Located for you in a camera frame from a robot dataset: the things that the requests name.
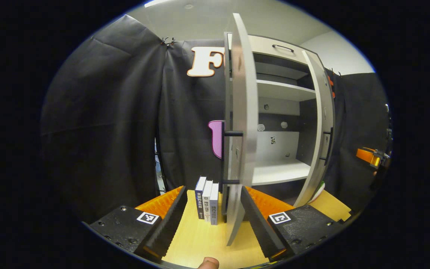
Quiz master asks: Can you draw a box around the ceiling light panel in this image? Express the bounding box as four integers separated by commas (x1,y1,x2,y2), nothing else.
144,0,180,8

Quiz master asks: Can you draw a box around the dark blue book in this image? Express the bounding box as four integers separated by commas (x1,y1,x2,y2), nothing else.
195,176,207,220

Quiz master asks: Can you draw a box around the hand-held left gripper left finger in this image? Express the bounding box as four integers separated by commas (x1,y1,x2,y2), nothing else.
88,186,188,261

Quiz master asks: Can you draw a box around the light grey book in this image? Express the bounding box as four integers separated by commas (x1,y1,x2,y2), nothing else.
210,182,220,226

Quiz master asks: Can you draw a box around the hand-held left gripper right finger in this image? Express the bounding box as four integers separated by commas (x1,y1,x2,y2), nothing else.
240,186,344,261

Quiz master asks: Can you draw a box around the grey white cabinet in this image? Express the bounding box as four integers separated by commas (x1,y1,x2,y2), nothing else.
225,33,331,204

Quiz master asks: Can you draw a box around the white cabinet door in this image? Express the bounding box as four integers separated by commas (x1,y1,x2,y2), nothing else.
293,50,336,208
222,13,259,247

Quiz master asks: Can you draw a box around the white book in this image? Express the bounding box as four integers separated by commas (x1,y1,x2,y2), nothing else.
202,180,214,223

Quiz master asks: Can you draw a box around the white cabinet drawer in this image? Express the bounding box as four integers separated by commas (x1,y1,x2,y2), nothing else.
227,34,318,66

